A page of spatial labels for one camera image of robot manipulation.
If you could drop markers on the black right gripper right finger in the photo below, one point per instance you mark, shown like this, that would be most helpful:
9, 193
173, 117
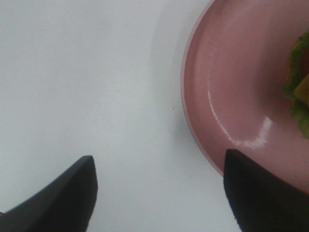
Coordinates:
260, 201

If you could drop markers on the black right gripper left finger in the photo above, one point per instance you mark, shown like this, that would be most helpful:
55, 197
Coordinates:
65, 205

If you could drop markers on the burger with lettuce and cheese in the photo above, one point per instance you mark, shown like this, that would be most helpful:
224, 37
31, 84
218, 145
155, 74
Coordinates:
296, 87

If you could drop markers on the pink round plate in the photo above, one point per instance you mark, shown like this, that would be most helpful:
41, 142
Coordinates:
233, 72

